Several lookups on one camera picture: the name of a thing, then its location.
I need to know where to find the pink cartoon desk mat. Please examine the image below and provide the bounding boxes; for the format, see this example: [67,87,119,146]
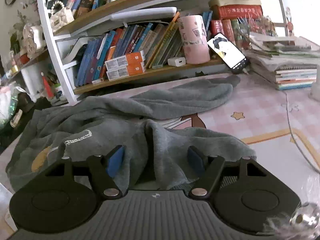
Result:
[0,74,320,240]

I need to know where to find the white cable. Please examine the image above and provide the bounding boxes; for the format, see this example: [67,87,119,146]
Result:
[285,90,320,173]

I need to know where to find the upright red book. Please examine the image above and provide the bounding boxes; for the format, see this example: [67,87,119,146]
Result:
[211,20,224,39]
[222,19,235,44]

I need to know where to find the stack of magazines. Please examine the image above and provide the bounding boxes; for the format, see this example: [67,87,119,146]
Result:
[246,31,320,90]

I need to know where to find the grey fleece garment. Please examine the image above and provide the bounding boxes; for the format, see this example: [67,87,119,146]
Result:
[5,81,257,193]

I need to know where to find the beige thick book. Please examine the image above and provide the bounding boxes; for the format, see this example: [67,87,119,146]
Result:
[209,0,262,7]

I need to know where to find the row of leaning books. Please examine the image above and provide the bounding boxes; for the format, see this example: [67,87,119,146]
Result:
[74,11,213,87]

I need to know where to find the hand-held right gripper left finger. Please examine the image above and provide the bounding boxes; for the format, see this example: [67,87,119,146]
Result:
[44,145,125,198]

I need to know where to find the black smartphone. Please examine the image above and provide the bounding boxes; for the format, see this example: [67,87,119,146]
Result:
[207,33,248,75]

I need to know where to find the orange and white box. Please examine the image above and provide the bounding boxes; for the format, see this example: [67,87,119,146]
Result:
[106,62,147,81]
[105,51,146,71]

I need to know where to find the red tassel ornament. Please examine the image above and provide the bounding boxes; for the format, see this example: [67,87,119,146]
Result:
[41,72,54,99]

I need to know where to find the shiny metal knob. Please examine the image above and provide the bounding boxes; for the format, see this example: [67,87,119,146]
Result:
[290,202,318,227]

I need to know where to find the pile of plastic bags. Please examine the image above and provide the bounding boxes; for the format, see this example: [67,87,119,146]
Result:
[0,85,24,130]

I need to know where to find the white charger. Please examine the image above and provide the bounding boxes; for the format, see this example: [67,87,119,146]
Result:
[167,57,187,67]

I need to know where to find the red boxes on shelf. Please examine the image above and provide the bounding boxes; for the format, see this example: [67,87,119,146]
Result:
[217,5,263,20]

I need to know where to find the crinkled clear plastic wrap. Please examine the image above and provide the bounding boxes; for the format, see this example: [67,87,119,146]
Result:
[265,172,320,240]

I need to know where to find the upright green book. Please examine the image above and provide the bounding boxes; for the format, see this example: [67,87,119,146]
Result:
[231,19,243,48]

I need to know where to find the white quilted handbag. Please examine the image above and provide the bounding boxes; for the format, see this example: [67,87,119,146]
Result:
[50,1,75,32]

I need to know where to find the pink sticker-covered cup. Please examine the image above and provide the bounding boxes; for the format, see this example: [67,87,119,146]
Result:
[177,15,210,65]

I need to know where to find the dried flower bouquet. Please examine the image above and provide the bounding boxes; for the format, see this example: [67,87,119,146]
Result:
[237,15,277,49]

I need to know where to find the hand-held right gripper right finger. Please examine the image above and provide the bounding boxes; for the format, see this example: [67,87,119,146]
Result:
[187,145,267,198]

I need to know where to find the white and wood bookshelf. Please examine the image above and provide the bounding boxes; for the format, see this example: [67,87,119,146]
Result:
[36,0,290,105]

